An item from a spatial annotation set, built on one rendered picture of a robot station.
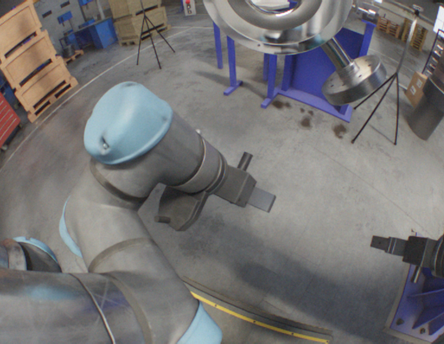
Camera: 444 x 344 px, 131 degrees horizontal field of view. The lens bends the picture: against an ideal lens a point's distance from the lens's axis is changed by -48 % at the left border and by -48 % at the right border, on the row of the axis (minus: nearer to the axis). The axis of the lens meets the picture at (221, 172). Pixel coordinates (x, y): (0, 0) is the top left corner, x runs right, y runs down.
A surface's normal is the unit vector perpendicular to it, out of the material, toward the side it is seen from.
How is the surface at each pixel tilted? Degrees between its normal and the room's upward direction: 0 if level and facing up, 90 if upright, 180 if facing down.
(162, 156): 90
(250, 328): 0
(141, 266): 41
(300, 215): 0
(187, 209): 24
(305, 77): 90
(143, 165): 84
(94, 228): 5
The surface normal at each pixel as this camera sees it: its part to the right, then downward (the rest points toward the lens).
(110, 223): 0.26, -0.75
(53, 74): 0.77, 0.49
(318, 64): -0.57, 0.70
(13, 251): 0.39, -0.91
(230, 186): -0.39, -0.28
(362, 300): -0.08, -0.56
